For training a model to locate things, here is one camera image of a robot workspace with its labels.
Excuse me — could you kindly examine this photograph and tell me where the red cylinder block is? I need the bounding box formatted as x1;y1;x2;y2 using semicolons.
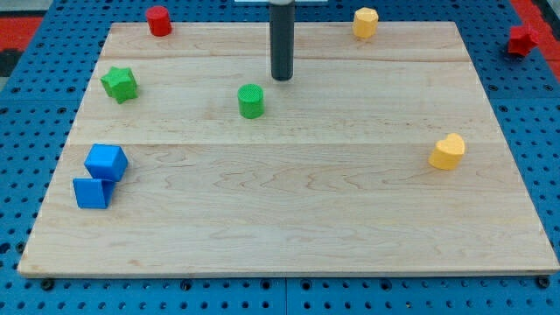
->
145;5;172;37

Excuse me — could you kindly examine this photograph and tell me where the red star block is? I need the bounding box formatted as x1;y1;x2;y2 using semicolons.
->
507;24;539;56

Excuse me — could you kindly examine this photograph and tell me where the wooden board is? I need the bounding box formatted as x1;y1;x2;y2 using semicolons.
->
18;22;559;278

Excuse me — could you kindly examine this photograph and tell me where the yellow heart block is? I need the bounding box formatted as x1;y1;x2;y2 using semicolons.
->
428;133;466;171

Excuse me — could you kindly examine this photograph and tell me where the green star block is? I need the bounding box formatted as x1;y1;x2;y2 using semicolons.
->
101;66;137;104

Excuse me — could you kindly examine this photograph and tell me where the green cylinder block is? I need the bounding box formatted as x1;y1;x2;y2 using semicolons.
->
237;83;264;119

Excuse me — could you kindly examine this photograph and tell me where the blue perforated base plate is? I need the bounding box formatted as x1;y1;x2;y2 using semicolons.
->
1;1;559;314

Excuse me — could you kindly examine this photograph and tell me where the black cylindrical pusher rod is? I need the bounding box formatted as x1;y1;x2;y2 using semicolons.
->
269;0;295;81

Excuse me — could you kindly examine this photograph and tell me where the blue wedge block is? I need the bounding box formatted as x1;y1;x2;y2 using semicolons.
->
73;178;116;209

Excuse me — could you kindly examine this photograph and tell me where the yellow hexagon block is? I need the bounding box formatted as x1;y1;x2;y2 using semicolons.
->
352;7;379;39

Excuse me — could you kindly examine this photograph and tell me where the blue cube block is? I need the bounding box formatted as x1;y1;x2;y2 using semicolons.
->
84;143;128;182

